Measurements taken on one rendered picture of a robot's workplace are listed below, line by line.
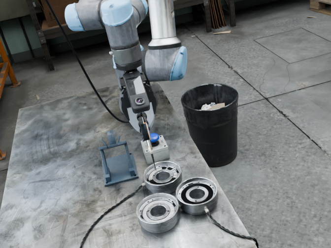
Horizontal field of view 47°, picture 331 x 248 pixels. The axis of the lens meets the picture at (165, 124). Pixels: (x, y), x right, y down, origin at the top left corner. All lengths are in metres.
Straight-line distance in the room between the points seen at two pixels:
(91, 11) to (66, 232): 0.58
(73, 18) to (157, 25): 0.34
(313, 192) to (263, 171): 0.31
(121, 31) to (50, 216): 0.53
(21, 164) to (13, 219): 0.27
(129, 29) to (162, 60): 0.39
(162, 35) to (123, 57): 0.38
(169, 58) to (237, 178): 1.15
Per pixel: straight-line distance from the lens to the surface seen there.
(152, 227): 0.93
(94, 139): 1.35
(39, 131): 1.51
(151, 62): 1.34
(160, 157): 1.15
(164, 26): 1.33
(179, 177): 1.03
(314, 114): 2.87
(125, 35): 0.95
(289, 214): 2.09
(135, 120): 1.06
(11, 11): 4.66
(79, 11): 1.09
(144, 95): 0.96
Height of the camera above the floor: 1.49
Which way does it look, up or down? 31 degrees down
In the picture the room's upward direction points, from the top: 11 degrees counter-clockwise
